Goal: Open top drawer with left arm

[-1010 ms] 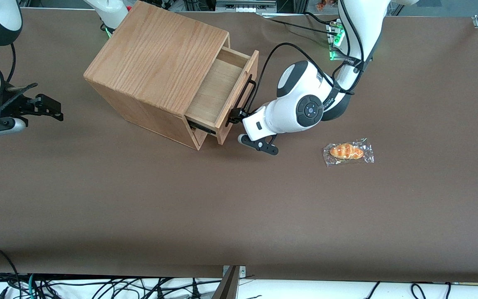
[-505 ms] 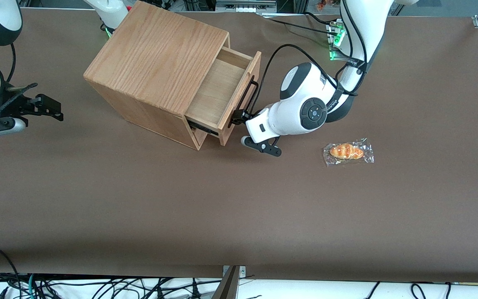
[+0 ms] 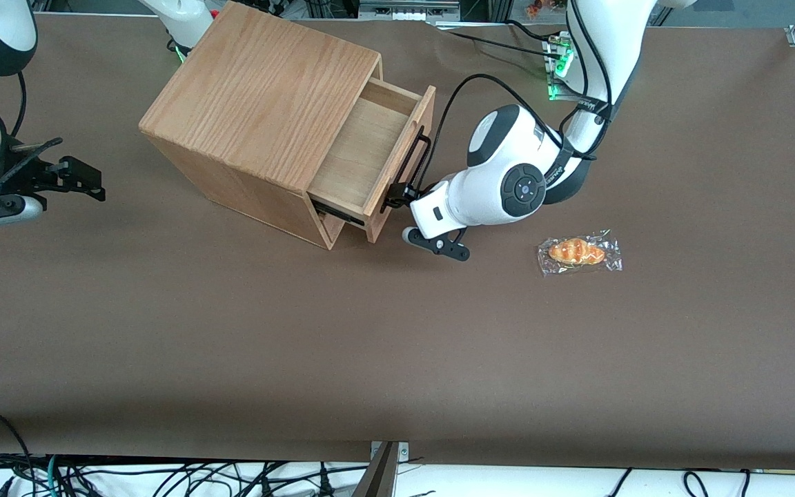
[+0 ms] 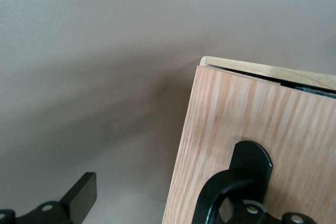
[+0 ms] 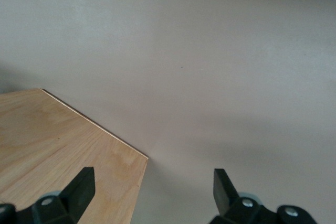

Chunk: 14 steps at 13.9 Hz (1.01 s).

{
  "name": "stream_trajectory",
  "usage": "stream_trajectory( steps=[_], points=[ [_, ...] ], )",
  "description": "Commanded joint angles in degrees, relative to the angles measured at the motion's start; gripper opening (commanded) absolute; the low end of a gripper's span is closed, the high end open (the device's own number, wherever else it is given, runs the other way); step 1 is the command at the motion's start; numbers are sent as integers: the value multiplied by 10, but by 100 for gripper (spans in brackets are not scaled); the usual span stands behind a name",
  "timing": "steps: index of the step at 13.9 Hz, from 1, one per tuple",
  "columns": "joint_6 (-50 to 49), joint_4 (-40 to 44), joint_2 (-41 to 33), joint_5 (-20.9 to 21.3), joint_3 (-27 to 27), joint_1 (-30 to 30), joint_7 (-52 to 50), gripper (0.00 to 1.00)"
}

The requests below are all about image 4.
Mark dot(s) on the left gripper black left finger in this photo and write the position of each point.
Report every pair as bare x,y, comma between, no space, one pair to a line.
78,197

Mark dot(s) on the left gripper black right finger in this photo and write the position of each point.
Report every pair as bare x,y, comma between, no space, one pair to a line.
244,217

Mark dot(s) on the wooden cabinet door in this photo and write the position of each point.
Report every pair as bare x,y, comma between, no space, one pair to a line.
236,108

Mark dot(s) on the black metal drawer slide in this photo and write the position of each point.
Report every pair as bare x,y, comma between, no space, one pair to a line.
317,91

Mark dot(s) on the light wooden drawer cabinet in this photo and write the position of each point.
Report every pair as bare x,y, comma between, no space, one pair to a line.
262,70

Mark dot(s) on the brown table cover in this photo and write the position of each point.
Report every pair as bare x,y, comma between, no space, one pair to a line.
92,51

